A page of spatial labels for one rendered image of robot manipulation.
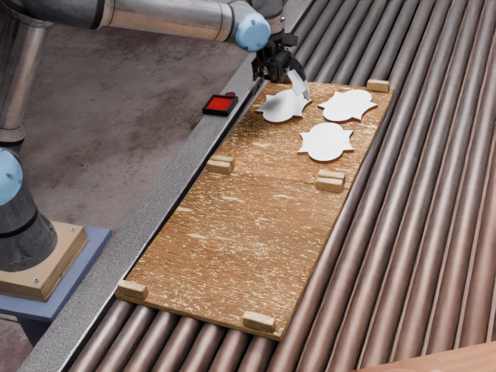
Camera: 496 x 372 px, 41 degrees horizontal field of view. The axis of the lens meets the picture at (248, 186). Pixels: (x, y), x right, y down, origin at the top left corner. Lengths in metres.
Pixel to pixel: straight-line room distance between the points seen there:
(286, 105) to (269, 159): 0.21
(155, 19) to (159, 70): 2.76
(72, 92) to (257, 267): 2.91
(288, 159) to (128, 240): 0.41
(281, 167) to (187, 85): 2.34
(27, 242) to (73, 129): 2.29
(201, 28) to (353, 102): 0.53
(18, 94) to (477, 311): 0.98
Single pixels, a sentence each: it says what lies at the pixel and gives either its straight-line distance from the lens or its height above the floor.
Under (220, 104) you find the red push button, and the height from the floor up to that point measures 0.93.
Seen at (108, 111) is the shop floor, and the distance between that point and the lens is 3.79.
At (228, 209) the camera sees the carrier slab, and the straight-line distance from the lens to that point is 1.44.
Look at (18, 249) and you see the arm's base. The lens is 1.48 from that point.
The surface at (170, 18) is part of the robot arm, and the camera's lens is 1.31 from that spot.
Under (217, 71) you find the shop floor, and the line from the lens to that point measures 3.92.
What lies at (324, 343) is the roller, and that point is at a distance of 1.20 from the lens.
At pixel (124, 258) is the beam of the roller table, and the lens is 1.43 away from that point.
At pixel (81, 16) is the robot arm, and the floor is 1.40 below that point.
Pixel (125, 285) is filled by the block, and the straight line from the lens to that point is 1.31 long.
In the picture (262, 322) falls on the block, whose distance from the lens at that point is 1.18.
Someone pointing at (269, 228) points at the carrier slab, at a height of 0.94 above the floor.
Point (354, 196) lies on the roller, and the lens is 1.47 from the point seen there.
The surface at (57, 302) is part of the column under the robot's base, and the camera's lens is 1.47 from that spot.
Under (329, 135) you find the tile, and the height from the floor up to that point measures 0.95.
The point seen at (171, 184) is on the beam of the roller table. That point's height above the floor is 0.92.
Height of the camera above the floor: 1.87
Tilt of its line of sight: 39 degrees down
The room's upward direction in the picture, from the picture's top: 11 degrees counter-clockwise
